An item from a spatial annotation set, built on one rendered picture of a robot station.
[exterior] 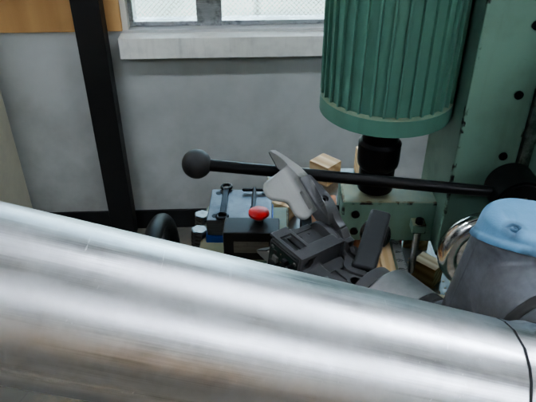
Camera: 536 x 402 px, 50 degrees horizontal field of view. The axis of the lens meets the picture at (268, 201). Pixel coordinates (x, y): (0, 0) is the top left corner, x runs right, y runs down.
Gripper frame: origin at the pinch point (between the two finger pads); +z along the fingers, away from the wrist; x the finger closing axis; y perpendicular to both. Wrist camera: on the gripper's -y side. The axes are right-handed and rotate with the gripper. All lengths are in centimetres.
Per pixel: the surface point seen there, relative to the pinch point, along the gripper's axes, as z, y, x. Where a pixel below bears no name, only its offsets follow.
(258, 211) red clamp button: 6.2, -4.2, 7.1
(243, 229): 5.8, -1.5, 8.8
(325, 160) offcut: 20.5, -32.8, 14.2
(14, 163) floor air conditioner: 160, -14, 83
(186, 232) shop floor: 122, -69, 113
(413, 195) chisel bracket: -5.8, -23.3, 3.7
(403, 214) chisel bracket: -6.4, -21.1, 6.0
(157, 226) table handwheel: 20.6, 3.8, 16.0
